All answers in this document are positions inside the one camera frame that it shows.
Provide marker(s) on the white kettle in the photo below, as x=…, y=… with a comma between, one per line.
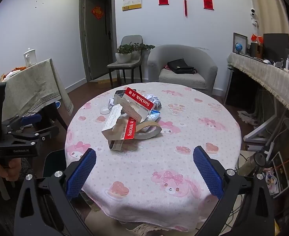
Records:
x=30, y=57

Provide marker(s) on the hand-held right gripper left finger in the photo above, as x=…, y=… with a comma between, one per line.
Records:
x=81, y=174

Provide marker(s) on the potted plant white pot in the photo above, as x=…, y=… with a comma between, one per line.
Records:
x=138, y=51
x=123, y=56

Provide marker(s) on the beige tablecloth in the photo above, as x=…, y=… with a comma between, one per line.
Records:
x=36, y=86

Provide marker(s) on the grey dining chair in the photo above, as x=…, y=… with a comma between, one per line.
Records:
x=117, y=65

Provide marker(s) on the grey door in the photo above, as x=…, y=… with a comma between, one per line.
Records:
x=95, y=41

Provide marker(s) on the grey armchair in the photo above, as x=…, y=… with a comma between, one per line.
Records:
x=208, y=73

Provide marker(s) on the open cardboard box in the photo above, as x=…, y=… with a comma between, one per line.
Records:
x=281, y=174

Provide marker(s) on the blue globe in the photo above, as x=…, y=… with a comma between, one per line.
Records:
x=238, y=47

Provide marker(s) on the grey tape roll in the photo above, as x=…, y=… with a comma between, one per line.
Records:
x=149, y=135

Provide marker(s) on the wooden box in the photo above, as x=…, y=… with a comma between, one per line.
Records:
x=256, y=50

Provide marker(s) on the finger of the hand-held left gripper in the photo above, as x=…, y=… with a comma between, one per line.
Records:
x=48, y=131
x=32, y=119

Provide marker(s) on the black handbag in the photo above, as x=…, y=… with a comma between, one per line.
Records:
x=181, y=66

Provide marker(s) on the black monitor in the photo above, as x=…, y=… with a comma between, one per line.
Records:
x=276, y=46

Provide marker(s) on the blue white packet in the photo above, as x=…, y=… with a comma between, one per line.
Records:
x=155, y=115

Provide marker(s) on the red white cardboard package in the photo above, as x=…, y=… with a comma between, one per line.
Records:
x=139, y=98
x=129, y=127

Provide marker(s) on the picture frame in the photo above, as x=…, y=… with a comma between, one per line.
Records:
x=240, y=38

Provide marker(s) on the silver wrapper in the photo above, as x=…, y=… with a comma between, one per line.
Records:
x=112, y=102

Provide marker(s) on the beige curtain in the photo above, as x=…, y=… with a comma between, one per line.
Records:
x=267, y=5

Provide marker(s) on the dark bin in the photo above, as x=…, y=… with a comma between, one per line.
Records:
x=53, y=162

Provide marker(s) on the flat cardboard piece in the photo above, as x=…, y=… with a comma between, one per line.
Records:
x=104, y=81

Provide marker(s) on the person's left hand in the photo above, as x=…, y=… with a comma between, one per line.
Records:
x=9, y=173

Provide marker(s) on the silver metal cylinder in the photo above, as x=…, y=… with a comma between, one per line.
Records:
x=251, y=163

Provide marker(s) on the small red flags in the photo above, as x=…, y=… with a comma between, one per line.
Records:
x=256, y=38

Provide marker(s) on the beige lace cloth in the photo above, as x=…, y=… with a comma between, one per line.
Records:
x=270, y=78

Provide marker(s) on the dark wooden table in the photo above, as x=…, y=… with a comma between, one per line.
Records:
x=49, y=114

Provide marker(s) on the pink printed tablecloth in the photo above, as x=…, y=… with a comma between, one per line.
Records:
x=147, y=172

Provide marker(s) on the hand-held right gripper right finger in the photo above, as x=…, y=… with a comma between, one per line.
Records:
x=208, y=174

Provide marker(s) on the white security camera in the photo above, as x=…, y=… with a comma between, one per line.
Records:
x=253, y=16

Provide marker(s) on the pink cloth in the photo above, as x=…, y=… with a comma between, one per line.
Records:
x=165, y=67

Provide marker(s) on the red door decoration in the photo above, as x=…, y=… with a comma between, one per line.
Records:
x=97, y=12

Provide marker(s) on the foil ball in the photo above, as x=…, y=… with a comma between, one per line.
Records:
x=155, y=102

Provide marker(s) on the white card packaging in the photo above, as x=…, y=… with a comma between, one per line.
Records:
x=115, y=145

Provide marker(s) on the orange packet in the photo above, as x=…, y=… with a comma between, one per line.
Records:
x=17, y=68

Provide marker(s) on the white desk frame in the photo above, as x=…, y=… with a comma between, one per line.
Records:
x=260, y=130

